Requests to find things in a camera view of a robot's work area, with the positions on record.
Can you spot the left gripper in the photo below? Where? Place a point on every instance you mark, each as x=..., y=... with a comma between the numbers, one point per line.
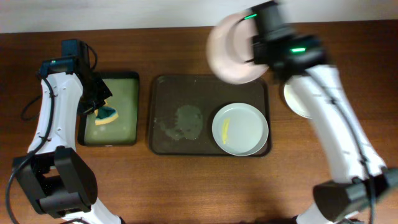
x=106, y=94

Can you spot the green and yellow sponge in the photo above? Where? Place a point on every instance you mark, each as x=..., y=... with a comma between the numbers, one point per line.
x=105, y=114

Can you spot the white plate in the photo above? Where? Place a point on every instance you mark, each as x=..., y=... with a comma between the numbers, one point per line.
x=294, y=103
x=229, y=50

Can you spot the light grey plate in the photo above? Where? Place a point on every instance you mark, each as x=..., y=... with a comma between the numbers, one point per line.
x=240, y=129

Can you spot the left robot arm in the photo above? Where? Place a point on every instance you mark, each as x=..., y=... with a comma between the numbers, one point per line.
x=55, y=179

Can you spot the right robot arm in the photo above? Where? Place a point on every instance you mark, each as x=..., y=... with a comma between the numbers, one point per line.
x=359, y=176

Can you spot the small black soapy tray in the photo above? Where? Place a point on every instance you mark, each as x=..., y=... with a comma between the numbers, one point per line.
x=125, y=99

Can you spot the brown plastic serving tray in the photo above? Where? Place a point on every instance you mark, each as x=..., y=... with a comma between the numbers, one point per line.
x=183, y=107

